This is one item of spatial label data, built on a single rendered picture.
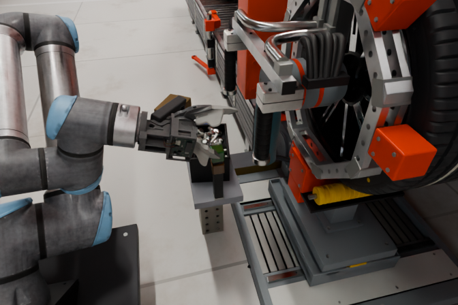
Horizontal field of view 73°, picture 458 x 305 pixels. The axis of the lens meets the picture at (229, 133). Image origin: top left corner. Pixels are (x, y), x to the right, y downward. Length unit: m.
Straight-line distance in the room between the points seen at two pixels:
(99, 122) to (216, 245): 1.00
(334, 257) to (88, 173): 0.90
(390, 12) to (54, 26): 0.94
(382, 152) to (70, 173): 0.64
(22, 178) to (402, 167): 0.72
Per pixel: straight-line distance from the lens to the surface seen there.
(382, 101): 0.68
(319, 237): 1.30
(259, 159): 0.75
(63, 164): 0.72
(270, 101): 0.65
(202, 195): 1.09
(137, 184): 1.81
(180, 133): 0.64
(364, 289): 1.42
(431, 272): 1.57
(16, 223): 0.96
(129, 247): 1.19
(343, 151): 1.04
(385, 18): 0.67
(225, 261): 1.47
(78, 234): 0.96
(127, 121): 0.64
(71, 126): 0.66
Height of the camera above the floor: 1.26
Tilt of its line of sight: 37 degrees down
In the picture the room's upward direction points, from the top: straight up
